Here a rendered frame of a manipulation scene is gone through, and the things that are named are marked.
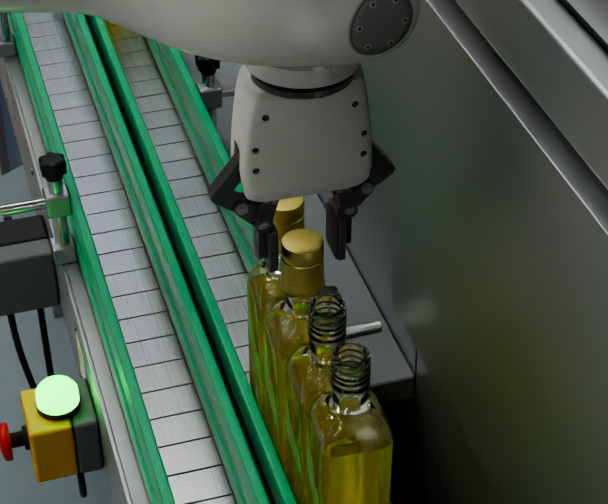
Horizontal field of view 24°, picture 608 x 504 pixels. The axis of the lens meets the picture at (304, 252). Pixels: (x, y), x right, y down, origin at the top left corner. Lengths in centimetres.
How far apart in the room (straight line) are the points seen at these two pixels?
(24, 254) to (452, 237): 66
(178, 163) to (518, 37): 80
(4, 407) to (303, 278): 80
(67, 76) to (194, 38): 103
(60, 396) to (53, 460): 7
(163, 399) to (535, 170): 56
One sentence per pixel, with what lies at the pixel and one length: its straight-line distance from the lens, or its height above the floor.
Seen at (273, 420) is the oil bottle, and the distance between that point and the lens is 125.
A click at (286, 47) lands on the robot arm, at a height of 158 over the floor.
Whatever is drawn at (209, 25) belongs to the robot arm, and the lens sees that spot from 89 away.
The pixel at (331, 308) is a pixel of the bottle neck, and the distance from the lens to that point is 113.
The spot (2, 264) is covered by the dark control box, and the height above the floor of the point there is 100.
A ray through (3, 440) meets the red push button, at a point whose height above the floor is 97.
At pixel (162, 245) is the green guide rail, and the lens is 147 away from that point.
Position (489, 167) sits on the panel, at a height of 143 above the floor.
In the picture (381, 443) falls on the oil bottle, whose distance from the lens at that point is 111.
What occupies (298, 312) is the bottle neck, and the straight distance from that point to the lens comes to 117.
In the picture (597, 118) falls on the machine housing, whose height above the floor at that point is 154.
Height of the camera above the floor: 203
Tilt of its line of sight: 38 degrees down
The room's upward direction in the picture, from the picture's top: straight up
